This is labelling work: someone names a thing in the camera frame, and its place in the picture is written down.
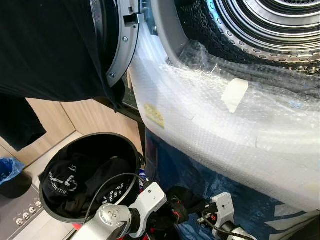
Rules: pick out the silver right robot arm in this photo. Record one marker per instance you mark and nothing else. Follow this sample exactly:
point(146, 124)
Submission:
point(239, 234)

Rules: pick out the blue plastic tarp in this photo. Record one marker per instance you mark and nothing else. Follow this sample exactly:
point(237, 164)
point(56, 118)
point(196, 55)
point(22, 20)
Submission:
point(190, 172)

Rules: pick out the blue white package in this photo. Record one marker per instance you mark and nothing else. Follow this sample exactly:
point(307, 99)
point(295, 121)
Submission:
point(142, 174)

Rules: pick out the clear bubble wrap sheet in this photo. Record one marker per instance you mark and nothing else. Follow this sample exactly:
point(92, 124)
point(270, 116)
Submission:
point(225, 145)

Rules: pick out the red cloth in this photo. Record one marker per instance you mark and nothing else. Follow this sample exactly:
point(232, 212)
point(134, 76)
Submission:
point(77, 226)

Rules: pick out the black round laundry bucket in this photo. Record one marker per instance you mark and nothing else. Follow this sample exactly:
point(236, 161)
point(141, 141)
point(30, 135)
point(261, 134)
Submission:
point(100, 142)

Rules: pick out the white tape strip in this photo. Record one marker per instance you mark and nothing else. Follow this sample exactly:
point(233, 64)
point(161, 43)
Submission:
point(235, 95)

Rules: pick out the black garment with white print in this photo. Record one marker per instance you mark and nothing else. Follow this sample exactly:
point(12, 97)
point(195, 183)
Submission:
point(65, 182)

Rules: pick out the light wooden cabinet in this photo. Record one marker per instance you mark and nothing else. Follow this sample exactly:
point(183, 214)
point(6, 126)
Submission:
point(60, 117)

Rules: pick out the grey power strip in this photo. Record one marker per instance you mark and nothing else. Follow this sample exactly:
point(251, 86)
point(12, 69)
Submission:
point(20, 215)

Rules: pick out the grey round washer door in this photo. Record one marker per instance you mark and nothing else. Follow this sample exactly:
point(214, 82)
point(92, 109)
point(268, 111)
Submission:
point(125, 42)

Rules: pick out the grey rubber door gasket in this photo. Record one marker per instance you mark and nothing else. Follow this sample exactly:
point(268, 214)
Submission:
point(167, 30)

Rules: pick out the bin with blue bag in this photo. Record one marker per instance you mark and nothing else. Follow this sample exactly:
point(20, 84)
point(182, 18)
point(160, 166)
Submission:
point(10, 175)

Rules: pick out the perforated steel washer drum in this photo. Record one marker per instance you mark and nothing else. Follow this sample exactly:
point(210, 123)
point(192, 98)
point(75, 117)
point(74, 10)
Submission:
point(260, 30)

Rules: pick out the black garment over washer door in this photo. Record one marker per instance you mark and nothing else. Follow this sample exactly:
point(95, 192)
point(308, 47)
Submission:
point(45, 45)

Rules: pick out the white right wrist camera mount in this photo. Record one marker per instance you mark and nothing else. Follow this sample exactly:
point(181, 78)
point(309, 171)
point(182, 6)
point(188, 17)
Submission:
point(223, 207)

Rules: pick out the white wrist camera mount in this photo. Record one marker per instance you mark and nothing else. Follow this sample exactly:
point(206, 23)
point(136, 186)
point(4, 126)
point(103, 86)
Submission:
point(149, 197)
point(223, 207)

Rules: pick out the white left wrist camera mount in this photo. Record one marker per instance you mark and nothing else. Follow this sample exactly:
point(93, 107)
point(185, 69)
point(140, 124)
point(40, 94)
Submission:
point(149, 197)

